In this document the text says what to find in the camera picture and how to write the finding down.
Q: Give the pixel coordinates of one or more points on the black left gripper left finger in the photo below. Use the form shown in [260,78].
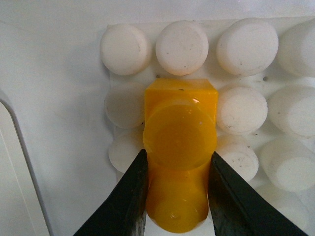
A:
[123,212]

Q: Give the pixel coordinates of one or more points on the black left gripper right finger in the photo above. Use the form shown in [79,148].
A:
[238,210]

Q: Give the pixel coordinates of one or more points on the yellow two-stud block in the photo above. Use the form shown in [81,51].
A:
[179,138]

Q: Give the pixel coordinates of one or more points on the white studded base plate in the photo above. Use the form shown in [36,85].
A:
[264,72]

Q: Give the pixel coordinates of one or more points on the white lamp stand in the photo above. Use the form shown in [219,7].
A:
[21,206]

